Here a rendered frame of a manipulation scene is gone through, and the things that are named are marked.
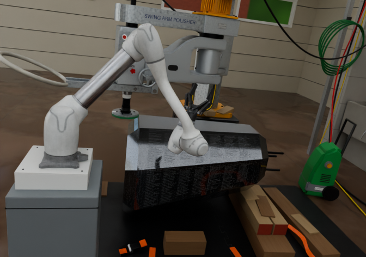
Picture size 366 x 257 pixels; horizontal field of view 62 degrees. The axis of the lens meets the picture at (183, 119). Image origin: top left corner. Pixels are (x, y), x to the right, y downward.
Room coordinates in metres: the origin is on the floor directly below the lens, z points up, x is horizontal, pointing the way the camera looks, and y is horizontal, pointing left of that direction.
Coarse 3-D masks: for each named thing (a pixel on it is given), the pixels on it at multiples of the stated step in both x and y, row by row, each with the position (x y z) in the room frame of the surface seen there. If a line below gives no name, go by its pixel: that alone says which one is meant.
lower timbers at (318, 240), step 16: (272, 192) 2.72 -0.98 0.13; (240, 208) 2.38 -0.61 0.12; (288, 208) 2.47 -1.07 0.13; (256, 240) 1.97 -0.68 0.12; (272, 240) 1.95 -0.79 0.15; (320, 240) 2.06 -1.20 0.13; (272, 256) 1.82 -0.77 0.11; (288, 256) 1.84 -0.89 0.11; (320, 256) 1.90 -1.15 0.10; (336, 256) 1.92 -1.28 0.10
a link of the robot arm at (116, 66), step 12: (132, 36) 1.66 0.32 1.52; (132, 48) 1.64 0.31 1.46; (120, 60) 1.64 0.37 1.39; (132, 60) 1.67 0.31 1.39; (108, 72) 1.61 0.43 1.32; (120, 72) 1.64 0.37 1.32; (84, 84) 1.61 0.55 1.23; (96, 84) 1.59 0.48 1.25; (108, 84) 1.62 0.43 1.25; (72, 96) 1.58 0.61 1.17; (84, 96) 1.57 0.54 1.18; (96, 96) 1.60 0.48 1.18; (72, 108) 1.52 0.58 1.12; (84, 108) 1.57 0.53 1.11
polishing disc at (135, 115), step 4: (120, 108) 2.42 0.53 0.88; (116, 112) 2.30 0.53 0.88; (120, 112) 2.32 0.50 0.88; (124, 112) 2.31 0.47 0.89; (128, 112) 2.32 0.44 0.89; (132, 112) 2.36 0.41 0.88; (136, 112) 2.37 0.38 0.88; (116, 116) 2.25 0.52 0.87; (120, 116) 2.25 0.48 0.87; (124, 116) 2.25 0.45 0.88; (128, 116) 2.25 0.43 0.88; (132, 116) 2.27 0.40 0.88; (136, 116) 2.31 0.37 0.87
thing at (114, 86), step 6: (66, 78) 2.23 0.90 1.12; (72, 78) 2.24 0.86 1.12; (78, 78) 2.26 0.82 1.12; (84, 78) 2.28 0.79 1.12; (72, 84) 2.14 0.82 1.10; (78, 84) 2.16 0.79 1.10; (114, 84) 2.25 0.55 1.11; (150, 84) 2.47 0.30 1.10; (120, 90) 2.27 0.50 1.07; (126, 90) 2.29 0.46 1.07; (132, 90) 2.31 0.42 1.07; (138, 90) 2.32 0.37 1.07; (144, 90) 2.34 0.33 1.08; (150, 90) 2.36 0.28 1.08; (156, 90) 2.34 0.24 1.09
